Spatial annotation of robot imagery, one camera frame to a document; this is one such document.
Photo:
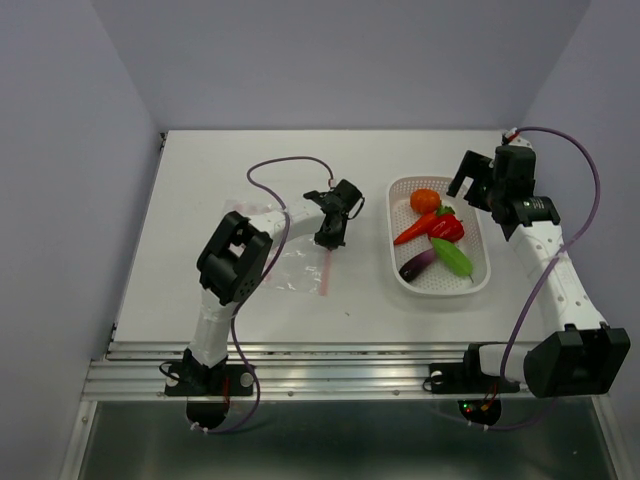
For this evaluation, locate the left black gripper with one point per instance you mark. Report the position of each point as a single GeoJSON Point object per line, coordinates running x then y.
{"type": "Point", "coordinates": [333, 243]}

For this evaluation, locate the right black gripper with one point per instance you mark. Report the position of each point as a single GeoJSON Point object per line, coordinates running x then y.
{"type": "Point", "coordinates": [477, 166]}

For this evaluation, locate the clear zip top bag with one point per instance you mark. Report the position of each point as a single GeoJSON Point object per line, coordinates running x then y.
{"type": "Point", "coordinates": [303, 266]}

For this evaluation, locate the green toy leaf vegetable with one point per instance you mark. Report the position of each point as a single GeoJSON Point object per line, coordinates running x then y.
{"type": "Point", "coordinates": [453, 258]}

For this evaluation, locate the purple toy eggplant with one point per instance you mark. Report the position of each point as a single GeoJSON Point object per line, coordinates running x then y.
{"type": "Point", "coordinates": [417, 265]}

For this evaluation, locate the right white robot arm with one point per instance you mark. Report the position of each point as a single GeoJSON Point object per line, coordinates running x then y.
{"type": "Point", "coordinates": [581, 354]}

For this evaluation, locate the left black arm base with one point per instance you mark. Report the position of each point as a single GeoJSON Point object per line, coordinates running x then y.
{"type": "Point", "coordinates": [208, 391]}

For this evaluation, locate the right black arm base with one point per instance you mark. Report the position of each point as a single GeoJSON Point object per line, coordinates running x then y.
{"type": "Point", "coordinates": [478, 392]}

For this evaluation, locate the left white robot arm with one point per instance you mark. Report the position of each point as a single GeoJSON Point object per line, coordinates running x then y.
{"type": "Point", "coordinates": [237, 256]}

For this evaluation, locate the white perforated plastic basket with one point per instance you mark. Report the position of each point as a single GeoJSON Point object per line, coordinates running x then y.
{"type": "Point", "coordinates": [437, 280]}

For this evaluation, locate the orange toy pumpkin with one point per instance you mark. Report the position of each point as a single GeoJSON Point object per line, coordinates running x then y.
{"type": "Point", "coordinates": [425, 201]}

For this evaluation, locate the red toy strawberry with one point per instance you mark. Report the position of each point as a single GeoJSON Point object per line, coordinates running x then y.
{"type": "Point", "coordinates": [448, 227]}

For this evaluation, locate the orange toy carrot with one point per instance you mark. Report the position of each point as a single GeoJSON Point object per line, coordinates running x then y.
{"type": "Point", "coordinates": [421, 227]}

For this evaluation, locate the aluminium rail frame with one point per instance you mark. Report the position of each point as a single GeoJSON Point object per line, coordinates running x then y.
{"type": "Point", "coordinates": [341, 372]}

